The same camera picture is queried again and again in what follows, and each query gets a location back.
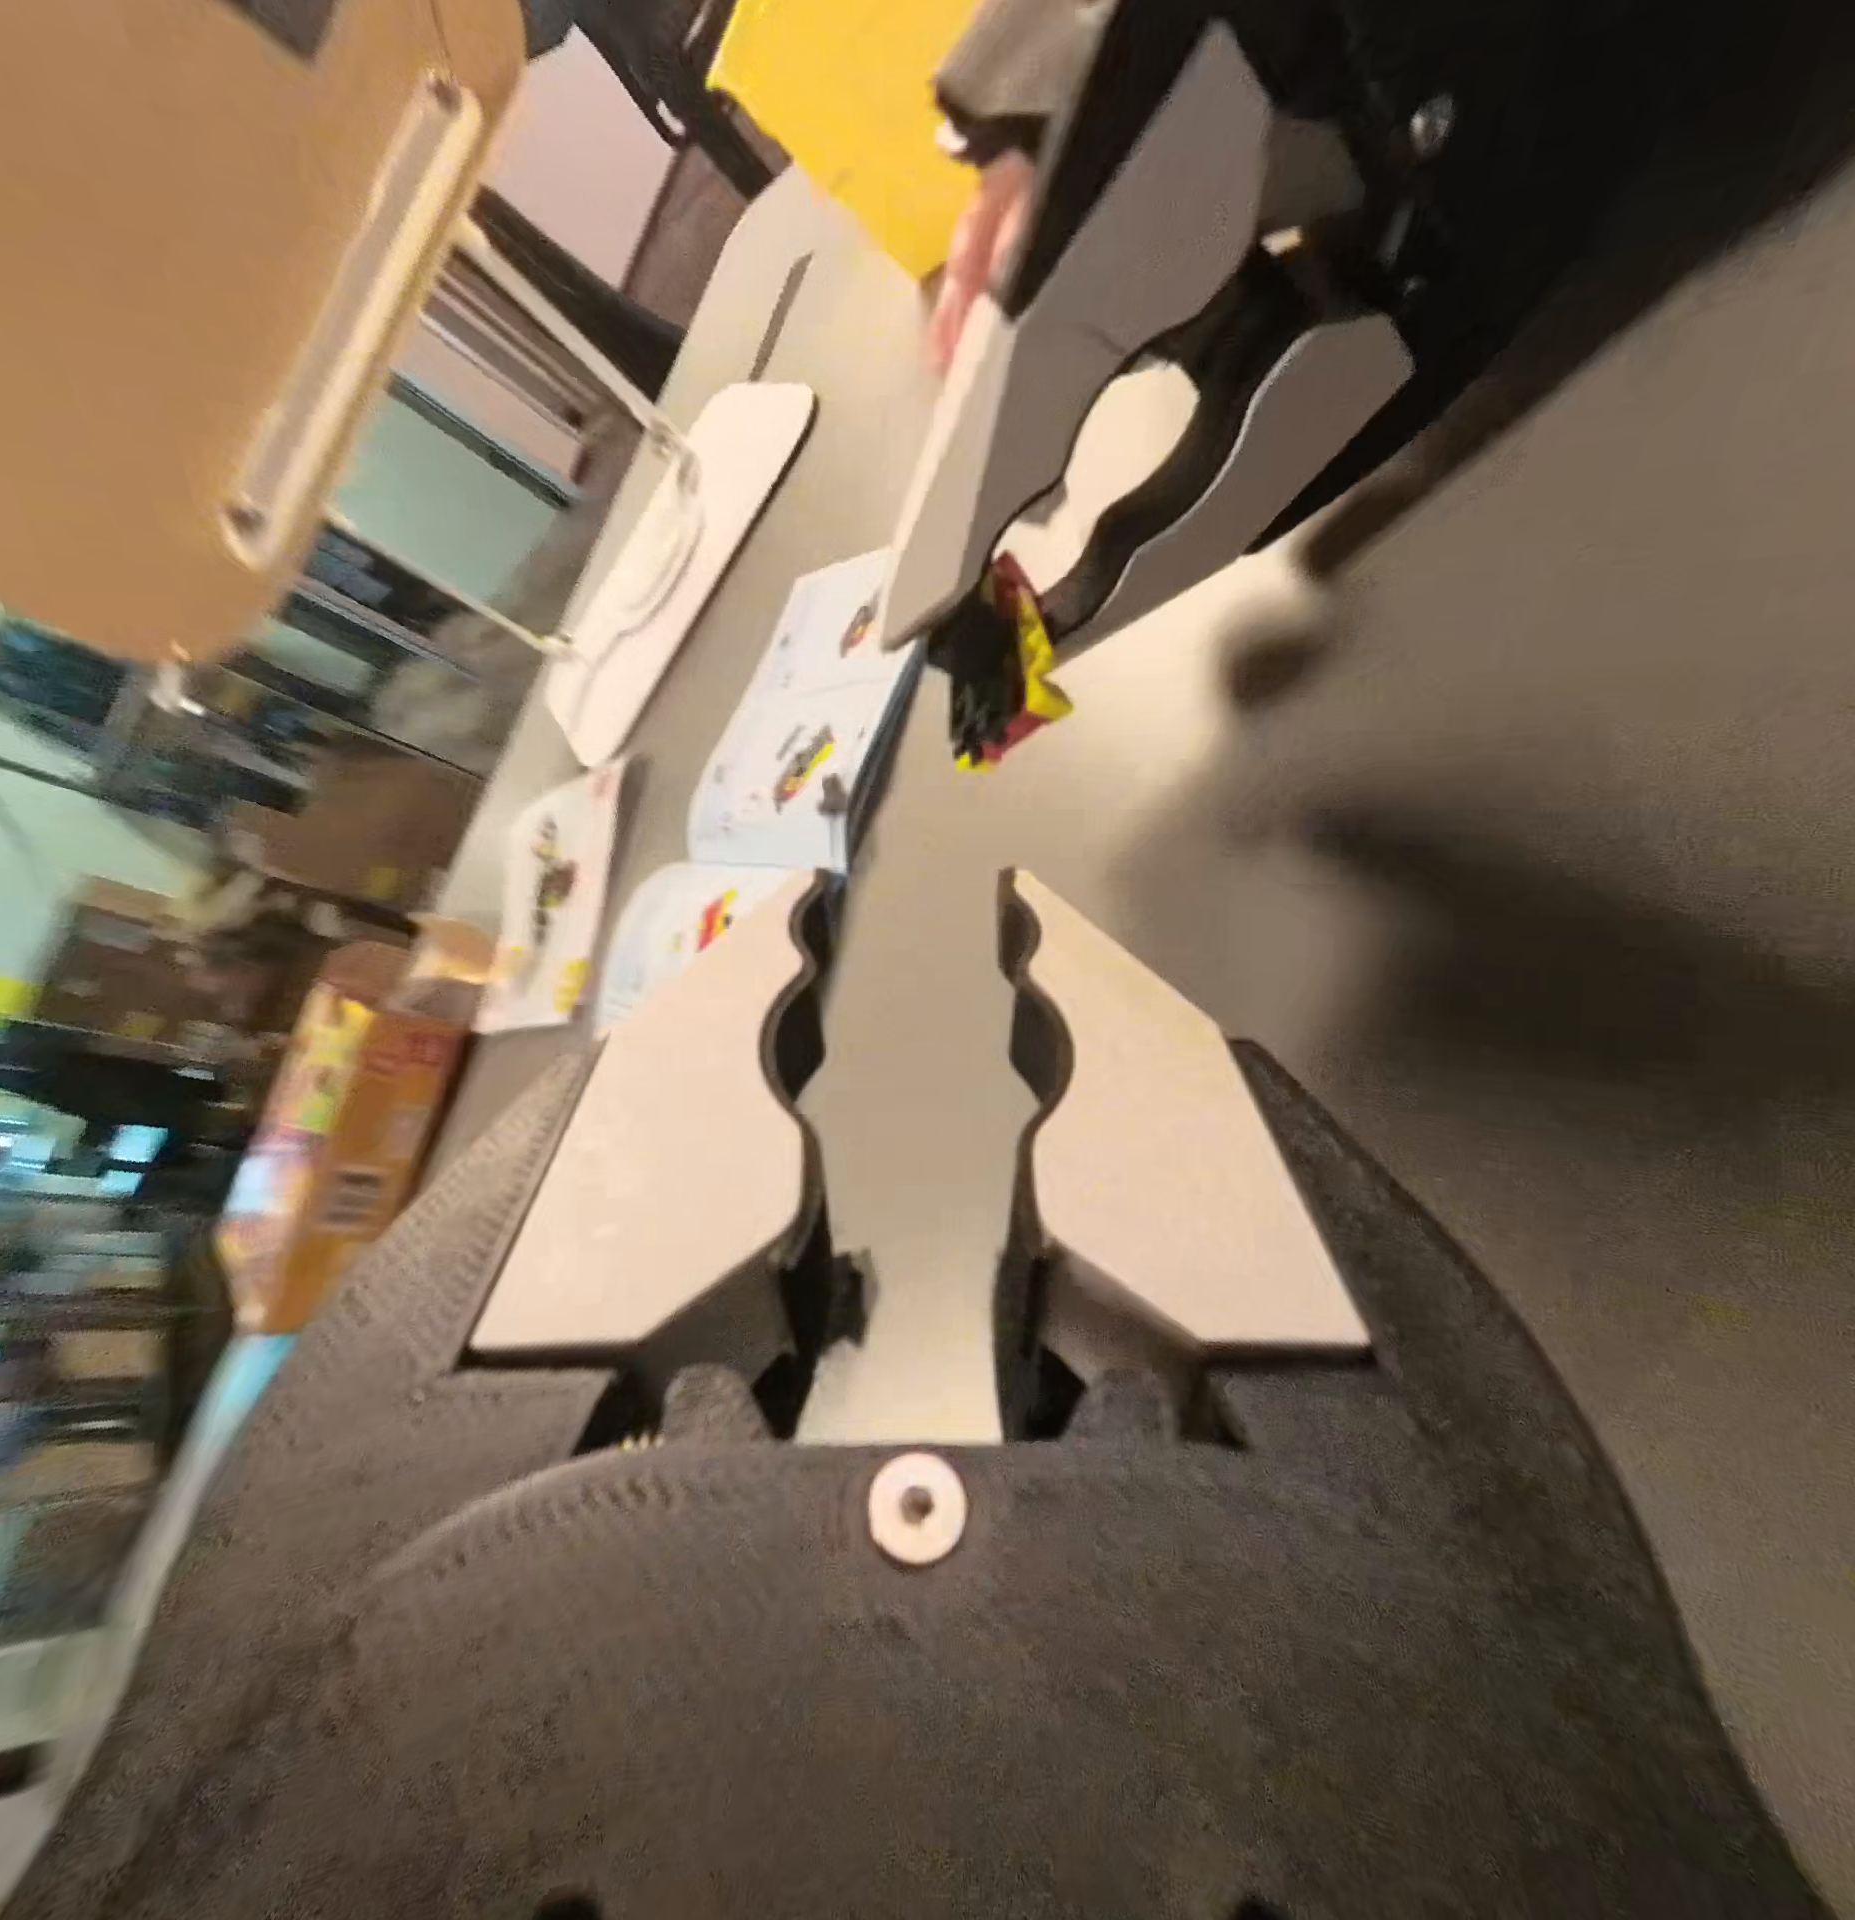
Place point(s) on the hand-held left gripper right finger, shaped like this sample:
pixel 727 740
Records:
pixel 1181 1201

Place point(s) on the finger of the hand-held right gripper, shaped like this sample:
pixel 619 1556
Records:
pixel 1300 420
pixel 1106 302

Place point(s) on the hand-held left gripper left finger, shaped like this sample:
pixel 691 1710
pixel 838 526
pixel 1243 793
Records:
pixel 656 1186

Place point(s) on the yellow plastic bin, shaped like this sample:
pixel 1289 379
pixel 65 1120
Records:
pixel 853 121

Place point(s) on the red yellow lego model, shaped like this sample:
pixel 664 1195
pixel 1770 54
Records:
pixel 1010 674

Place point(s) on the orange cardboard lego box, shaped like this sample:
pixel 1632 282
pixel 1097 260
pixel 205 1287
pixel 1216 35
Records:
pixel 356 1141

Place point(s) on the person's right hand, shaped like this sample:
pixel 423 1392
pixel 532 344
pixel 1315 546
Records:
pixel 972 256

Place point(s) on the closed instruction booklet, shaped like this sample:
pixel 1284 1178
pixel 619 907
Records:
pixel 558 884

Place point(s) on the open instruction booklet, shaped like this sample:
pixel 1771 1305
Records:
pixel 806 721

